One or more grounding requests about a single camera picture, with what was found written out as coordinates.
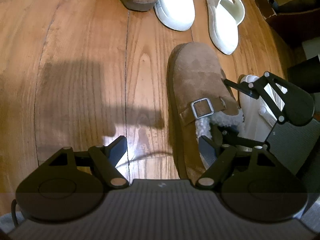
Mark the white slide sandal plain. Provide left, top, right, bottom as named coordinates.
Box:
left=206, top=0, right=245, bottom=55

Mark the brown suede fur-lined clog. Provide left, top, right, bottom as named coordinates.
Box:
left=167, top=42, right=244, bottom=183

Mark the white slide sandal with logo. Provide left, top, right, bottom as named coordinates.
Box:
left=154, top=0, right=195, bottom=31

